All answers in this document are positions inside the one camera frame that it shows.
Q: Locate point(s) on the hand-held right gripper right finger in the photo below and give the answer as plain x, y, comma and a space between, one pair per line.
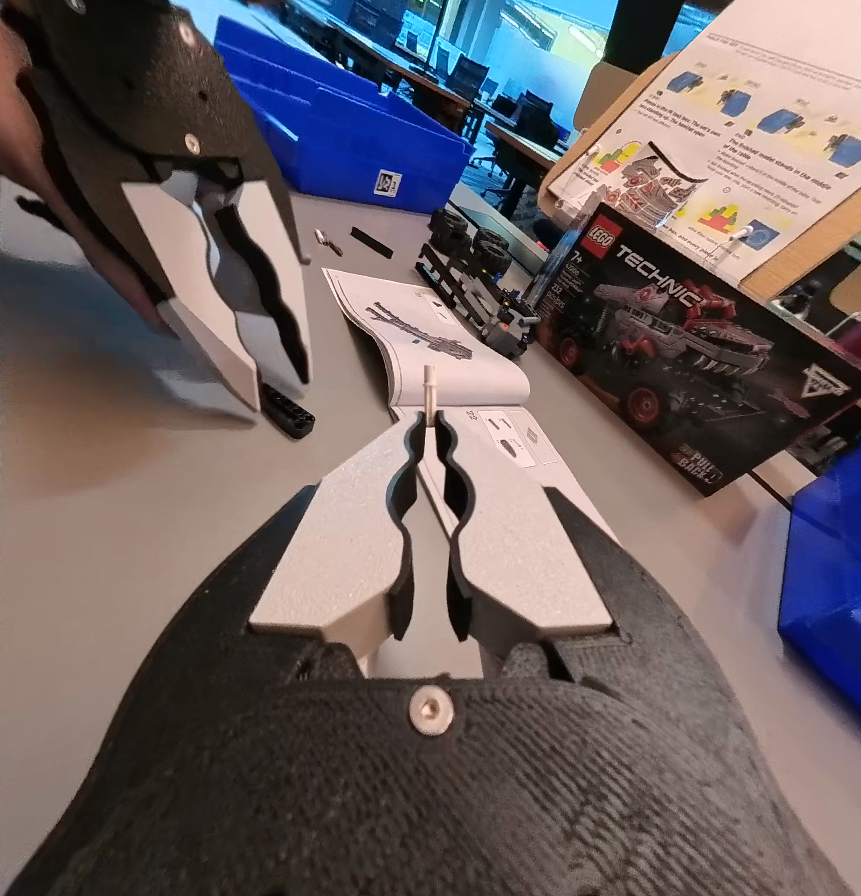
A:
528, 560

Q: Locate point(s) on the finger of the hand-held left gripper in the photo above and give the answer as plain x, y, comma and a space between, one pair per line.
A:
185, 266
276, 252

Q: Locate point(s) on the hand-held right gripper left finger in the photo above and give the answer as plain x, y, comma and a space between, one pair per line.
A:
332, 553

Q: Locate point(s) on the black curved toy piece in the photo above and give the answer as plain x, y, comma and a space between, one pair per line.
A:
290, 413

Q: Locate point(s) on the grey desk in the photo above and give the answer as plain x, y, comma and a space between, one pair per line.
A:
122, 546

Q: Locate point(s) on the grey toy pin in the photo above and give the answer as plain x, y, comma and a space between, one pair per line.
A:
334, 247

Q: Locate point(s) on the black toy beam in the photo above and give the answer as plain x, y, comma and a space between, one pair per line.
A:
372, 241

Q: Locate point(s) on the blue plastic bin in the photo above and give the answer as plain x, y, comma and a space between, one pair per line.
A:
836, 595
346, 133

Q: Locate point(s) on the toy building instruction booklet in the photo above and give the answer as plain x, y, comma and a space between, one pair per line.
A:
444, 364

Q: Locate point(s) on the grey toy chassis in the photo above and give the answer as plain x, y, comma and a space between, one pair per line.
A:
486, 308

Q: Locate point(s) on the black toy set box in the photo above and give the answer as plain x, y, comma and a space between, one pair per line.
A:
682, 350

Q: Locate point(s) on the plain cardboard stand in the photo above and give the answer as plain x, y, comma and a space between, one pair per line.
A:
609, 91

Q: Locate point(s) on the clear bag of toy parts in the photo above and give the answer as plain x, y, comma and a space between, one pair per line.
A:
654, 182

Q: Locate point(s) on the black pillar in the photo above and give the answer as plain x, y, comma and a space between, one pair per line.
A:
647, 31

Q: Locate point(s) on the printed instruction sheet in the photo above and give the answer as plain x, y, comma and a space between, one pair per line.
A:
752, 105

